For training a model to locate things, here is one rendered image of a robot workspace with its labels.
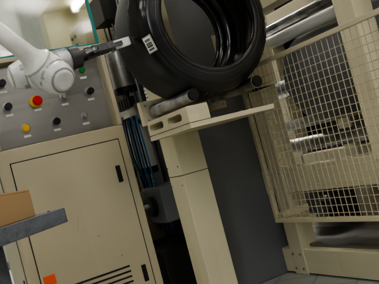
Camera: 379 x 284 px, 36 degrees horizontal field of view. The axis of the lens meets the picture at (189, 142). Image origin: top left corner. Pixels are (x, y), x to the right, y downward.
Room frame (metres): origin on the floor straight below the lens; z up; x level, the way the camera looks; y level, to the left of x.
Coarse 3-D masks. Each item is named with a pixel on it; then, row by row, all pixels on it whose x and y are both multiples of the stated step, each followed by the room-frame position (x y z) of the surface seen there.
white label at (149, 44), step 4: (148, 36) 2.02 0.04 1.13; (144, 40) 2.04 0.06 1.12; (148, 40) 2.03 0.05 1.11; (152, 40) 2.02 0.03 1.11; (144, 44) 2.04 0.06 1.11; (148, 44) 2.03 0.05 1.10; (152, 44) 2.02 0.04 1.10; (148, 48) 2.04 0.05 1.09; (152, 48) 2.03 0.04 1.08; (156, 48) 2.02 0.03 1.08; (152, 52) 2.04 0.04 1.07
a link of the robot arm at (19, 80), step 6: (18, 60) 1.90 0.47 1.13; (12, 66) 1.88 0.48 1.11; (18, 66) 1.87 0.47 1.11; (12, 72) 1.87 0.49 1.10; (18, 72) 1.87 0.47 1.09; (12, 78) 1.87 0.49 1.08; (18, 78) 1.87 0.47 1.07; (24, 78) 1.88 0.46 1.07; (12, 84) 1.89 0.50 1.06; (18, 84) 1.88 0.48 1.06; (24, 84) 1.89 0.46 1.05; (30, 84) 1.89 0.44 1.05
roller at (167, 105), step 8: (192, 88) 2.08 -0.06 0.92; (176, 96) 2.16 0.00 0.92; (184, 96) 2.09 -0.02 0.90; (192, 96) 2.08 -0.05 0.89; (160, 104) 2.29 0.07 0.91; (168, 104) 2.22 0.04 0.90; (176, 104) 2.17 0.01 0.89; (184, 104) 2.14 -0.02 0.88; (152, 112) 2.36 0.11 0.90; (160, 112) 2.31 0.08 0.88
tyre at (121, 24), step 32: (128, 0) 2.10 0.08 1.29; (160, 0) 2.05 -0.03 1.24; (192, 0) 2.45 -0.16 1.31; (224, 0) 2.44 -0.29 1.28; (256, 0) 2.24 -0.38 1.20; (128, 32) 2.10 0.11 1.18; (160, 32) 2.04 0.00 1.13; (224, 32) 2.47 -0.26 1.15; (256, 32) 2.22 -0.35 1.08; (128, 64) 2.20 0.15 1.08; (160, 64) 2.06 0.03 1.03; (192, 64) 2.08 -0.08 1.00; (224, 64) 2.45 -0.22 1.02; (256, 64) 2.24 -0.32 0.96; (160, 96) 2.27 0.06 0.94
